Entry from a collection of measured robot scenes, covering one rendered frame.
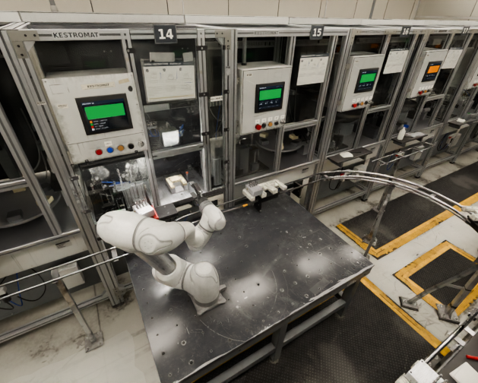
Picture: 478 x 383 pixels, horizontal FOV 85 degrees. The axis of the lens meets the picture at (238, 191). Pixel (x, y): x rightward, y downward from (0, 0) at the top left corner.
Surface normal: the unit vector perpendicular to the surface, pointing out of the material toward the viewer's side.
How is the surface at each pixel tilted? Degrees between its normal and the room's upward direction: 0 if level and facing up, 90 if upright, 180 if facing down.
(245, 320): 0
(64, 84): 90
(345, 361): 0
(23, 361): 0
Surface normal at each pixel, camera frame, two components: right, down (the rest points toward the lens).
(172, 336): 0.02, -0.82
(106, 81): 0.50, 0.50
